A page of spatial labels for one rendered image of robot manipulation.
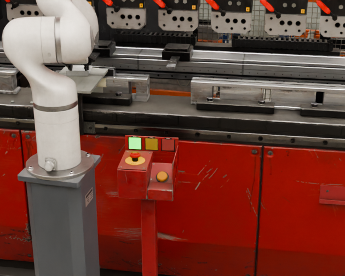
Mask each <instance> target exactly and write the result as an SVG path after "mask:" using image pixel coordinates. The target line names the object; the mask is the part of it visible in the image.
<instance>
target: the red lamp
mask: <svg viewBox="0 0 345 276"><path fill-rule="evenodd" d="M162 151H174V140H167V139H162Z"/></svg>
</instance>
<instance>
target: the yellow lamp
mask: <svg viewBox="0 0 345 276"><path fill-rule="evenodd" d="M145 141H146V150H158V139H145Z"/></svg>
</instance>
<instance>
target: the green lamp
mask: <svg viewBox="0 0 345 276"><path fill-rule="evenodd" d="M129 148H131V149H141V138H134V137H129Z"/></svg>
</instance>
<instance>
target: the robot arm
mask: <svg viewBox="0 0 345 276"><path fill-rule="evenodd" d="M36 2H37V5H38V7H39V9H40V11H41V12H42V13H43V14H44V15H45V16H41V17H25V18H17V19H14V20H12V21H10V22H9V23H8V24H7V25H6V26H5V28H4V30H3V34H2V47H3V50H4V52H5V54H6V56H7V58H8V59H9V60H10V62H11V63H12V64H13V65H14V66H15V67H16V68H17V69H18V70H19V71H20V72H21V73H22V74H23V75H24V76H25V77H26V78H27V80H28V82H29V84H30V87H31V90H32V98H33V110H34V123H35V130H36V143H37V153H36V154H35V155H33V156H31V157H30V158H29V159H28V160H27V162H26V170H27V172H28V173H29V174H30V175H32V176H34V177H36V178H39V179H43V180H52V181H55V180H68V179H73V178H76V177H79V176H82V175H84V174H86V173H87V172H89V171H90V170H91V169H92V168H93V166H94V159H93V157H92V156H91V155H90V153H87V152H85V151H82V150H81V142H80V132H79V114H78V96H77V87H76V84H75V82H74V81H73V80H72V79H71V78H69V77H67V76H64V75H62V74H59V73H56V72H54V71H52V70H50V69H48V68H47V67H46V66H45V65H44V64H43V63H62V64H64V65H66V67H67V68H68V70H70V71H72V68H73V66H72V64H83V65H84V69H85V71H87V70H89V65H90V64H91V63H92V62H95V58H94V57H93V56H91V55H90V54H91V53H92V51H93V48H94V45H95V44H96V43H97V42H98V39H99V25H98V20H97V16H96V12H95V10H94V9H93V8H92V6H91V5H90V4H89V3H88V2H87V1H86V0H36Z"/></svg>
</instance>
